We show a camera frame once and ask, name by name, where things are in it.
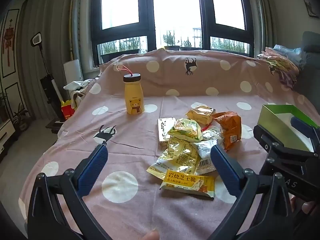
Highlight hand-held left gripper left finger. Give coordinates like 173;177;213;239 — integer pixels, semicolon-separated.
27;141;110;240

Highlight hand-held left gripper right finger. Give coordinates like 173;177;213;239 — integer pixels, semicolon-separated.
207;144;293;240

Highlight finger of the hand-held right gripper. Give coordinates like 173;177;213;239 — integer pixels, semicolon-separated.
290;116;320;154
253;125;316;175

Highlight green cardboard box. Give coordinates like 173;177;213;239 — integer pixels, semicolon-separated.
257;104;320;153

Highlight yellow and green snack packet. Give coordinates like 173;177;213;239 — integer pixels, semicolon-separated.
167;118;203;142

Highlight soda cracker packet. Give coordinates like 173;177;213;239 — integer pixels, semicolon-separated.
157;117;177;148

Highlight person's right hand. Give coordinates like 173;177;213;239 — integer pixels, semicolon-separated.
291;195;320;217

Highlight person's left hand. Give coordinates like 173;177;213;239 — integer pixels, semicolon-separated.
141;230;161;240

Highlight white snack packet red edges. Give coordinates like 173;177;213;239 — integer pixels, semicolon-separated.
192;139;220;176

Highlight small pale snack packet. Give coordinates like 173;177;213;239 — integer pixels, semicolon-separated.
201;126;224;142

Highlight yellow cheese crisp packet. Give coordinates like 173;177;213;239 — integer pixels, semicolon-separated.
159;169;216;200

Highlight orange snack packet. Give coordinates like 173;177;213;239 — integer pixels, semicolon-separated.
212;111;242;152

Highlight pink polka dot bed sheet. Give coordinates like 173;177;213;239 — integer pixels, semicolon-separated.
19;49;320;240

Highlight large yellow foil snack packet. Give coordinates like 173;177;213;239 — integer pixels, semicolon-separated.
146;140;200;180

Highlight yellow bread packet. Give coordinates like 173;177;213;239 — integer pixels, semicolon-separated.
185;104;216;126

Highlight red and yellow paper bag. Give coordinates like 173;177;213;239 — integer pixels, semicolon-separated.
61;99;76;121

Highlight pastel clothes pile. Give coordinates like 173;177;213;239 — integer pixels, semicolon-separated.
256;44;309;89

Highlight yellow bear print bottle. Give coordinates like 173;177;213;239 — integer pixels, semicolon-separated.
117;64;145;115

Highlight potted plant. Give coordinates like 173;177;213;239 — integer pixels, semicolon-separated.
12;102;30;132

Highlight white cabinet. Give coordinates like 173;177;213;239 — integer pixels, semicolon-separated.
0;119;18;157

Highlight black upright vacuum cleaner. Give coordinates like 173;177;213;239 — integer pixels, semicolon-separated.
30;32;66;133

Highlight white cylindrical appliance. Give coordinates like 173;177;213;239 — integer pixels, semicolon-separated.
63;59;83;85

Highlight black balcony planter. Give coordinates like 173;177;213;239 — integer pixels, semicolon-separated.
163;31;181;51

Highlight grey curtain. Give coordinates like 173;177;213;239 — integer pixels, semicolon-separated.
17;0;93;120

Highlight black framed window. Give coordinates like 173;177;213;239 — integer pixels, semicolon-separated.
90;0;255;67

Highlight framed wall picture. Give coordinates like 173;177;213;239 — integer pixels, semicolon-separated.
299;0;320;18

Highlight red knot wall hanging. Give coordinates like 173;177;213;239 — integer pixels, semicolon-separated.
2;17;15;67

